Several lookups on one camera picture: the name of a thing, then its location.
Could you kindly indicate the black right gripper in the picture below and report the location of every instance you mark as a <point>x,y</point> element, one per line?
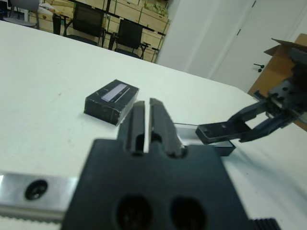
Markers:
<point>297,95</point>

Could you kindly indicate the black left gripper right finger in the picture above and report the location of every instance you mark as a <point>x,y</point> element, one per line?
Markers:
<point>192,187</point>

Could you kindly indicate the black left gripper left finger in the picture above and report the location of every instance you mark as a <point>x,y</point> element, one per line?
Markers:
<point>108,182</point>

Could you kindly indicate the open brown cardboard box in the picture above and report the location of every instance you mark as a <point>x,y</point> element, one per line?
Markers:
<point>271,72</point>

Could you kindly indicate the black box base white insert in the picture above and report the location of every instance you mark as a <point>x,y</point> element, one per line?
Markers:
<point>187,134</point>

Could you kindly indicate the white door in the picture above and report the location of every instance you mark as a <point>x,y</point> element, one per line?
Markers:
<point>259,36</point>

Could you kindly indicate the black door hinge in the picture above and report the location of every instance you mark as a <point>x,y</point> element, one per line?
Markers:
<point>239,31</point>
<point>254,3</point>

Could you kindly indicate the wooden crate stack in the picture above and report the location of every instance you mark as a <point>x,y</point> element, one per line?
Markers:
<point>153,26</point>

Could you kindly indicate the black mesh office chair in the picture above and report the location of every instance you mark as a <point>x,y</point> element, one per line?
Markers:
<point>87,19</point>
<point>129,36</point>

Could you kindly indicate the black upright panel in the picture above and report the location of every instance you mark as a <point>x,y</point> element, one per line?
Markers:
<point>56,24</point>

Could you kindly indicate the grey chair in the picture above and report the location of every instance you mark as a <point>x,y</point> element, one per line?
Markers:
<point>24,9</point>

